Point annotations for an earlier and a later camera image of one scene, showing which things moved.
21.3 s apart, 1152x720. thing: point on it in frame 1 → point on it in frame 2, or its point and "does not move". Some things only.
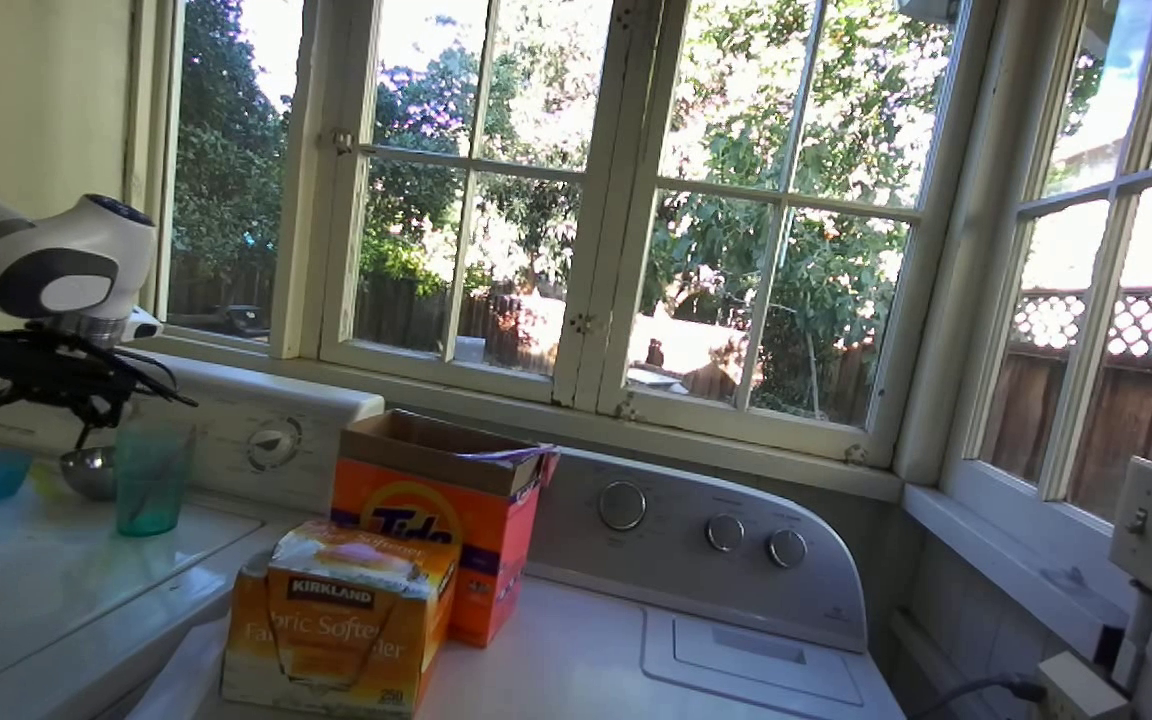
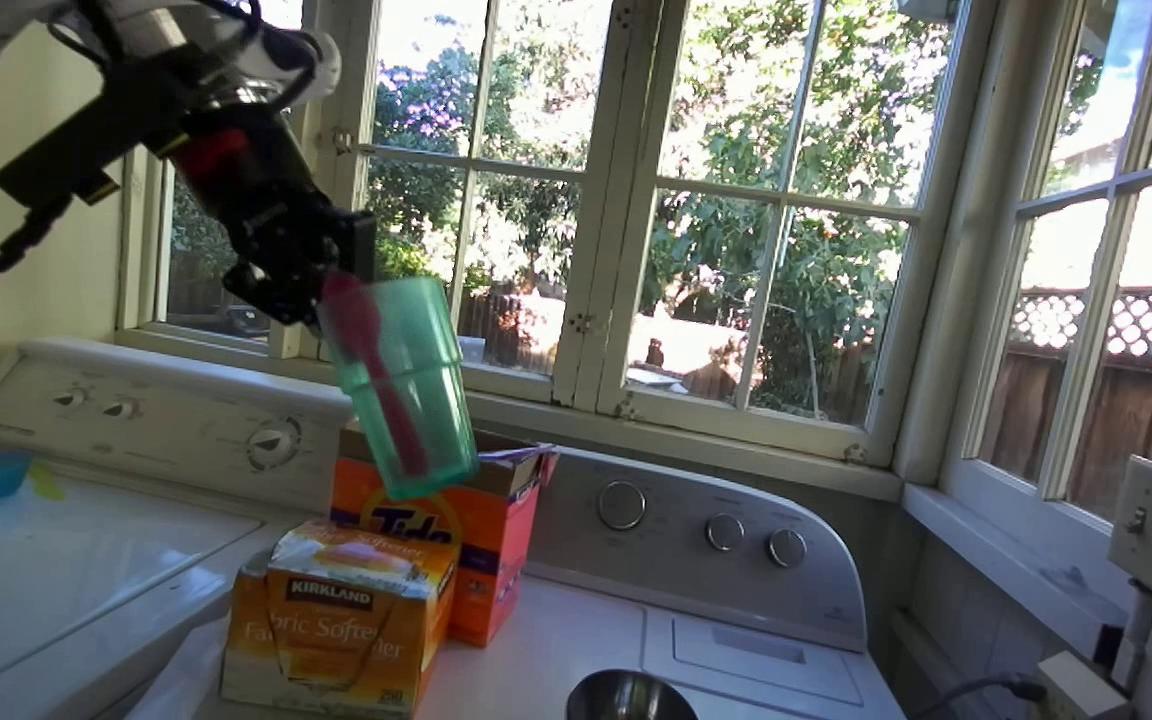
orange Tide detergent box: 395,471 does not move
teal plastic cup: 149,471 → 400,357
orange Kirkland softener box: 336,623 does not move
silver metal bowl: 91,475 → 628,694
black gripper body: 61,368 → 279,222
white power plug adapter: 1080,686 does not move
